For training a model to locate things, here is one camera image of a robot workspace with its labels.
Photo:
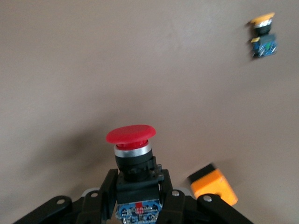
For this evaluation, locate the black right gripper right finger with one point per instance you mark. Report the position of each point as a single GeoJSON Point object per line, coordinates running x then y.
{"type": "Point", "coordinates": [177, 203]}

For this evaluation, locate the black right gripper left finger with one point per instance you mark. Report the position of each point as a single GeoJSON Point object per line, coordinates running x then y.
{"type": "Point", "coordinates": [93, 203]}

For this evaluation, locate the red mushroom pushbutton switch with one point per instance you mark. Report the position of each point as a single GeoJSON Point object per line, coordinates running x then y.
{"type": "Point", "coordinates": [132, 163]}

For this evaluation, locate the orange button enclosure box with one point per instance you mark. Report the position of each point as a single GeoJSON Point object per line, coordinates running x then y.
{"type": "Point", "coordinates": [216, 186]}

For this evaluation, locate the yellow mushroom pushbutton switch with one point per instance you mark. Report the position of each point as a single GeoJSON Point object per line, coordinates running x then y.
{"type": "Point", "coordinates": [264, 37]}

